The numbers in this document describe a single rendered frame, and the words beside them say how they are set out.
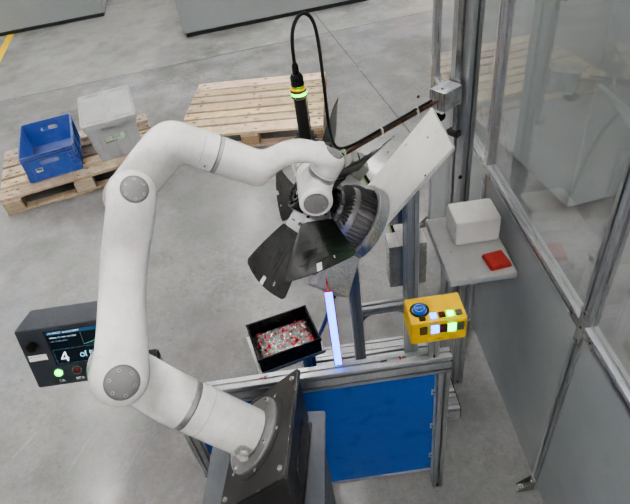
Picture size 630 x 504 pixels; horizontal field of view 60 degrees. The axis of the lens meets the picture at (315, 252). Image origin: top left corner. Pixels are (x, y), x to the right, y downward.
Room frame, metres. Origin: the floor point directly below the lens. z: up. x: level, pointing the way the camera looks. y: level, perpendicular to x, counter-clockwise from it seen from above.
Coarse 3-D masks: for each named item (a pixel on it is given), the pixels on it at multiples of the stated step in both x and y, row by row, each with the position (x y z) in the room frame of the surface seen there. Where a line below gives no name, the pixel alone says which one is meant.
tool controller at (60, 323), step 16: (80, 304) 1.12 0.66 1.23; (96, 304) 1.10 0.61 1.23; (32, 320) 1.07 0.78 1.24; (48, 320) 1.06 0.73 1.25; (64, 320) 1.04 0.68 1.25; (80, 320) 1.03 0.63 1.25; (16, 336) 1.02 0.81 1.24; (32, 336) 1.02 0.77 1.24; (48, 336) 1.01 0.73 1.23; (64, 336) 1.01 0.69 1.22; (80, 336) 1.01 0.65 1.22; (32, 352) 1.00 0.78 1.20; (48, 352) 1.00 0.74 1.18; (80, 352) 1.00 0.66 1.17; (32, 368) 0.99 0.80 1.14; (48, 368) 0.99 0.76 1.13; (64, 368) 0.99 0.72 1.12; (48, 384) 0.98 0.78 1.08
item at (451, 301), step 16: (432, 304) 1.06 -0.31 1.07; (448, 304) 1.05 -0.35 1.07; (416, 320) 1.01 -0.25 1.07; (432, 320) 1.00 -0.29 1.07; (448, 320) 0.99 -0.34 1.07; (464, 320) 0.99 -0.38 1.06; (416, 336) 0.99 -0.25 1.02; (432, 336) 0.99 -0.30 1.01; (448, 336) 0.99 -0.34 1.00; (464, 336) 0.99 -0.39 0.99
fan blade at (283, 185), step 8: (280, 176) 1.76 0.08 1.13; (280, 184) 1.74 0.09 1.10; (288, 184) 1.67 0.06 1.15; (280, 192) 1.75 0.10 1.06; (288, 192) 1.67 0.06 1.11; (280, 200) 1.75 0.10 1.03; (280, 208) 1.74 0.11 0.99; (288, 208) 1.68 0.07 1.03; (280, 216) 1.74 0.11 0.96; (288, 216) 1.69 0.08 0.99
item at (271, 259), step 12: (288, 228) 1.47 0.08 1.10; (276, 240) 1.47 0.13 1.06; (288, 240) 1.45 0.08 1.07; (264, 252) 1.47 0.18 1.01; (276, 252) 1.44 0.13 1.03; (288, 252) 1.42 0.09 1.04; (252, 264) 1.47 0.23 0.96; (264, 264) 1.44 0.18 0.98; (276, 264) 1.41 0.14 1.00; (288, 264) 1.40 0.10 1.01; (276, 276) 1.39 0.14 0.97; (276, 288) 1.35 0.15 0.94; (288, 288) 1.34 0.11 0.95
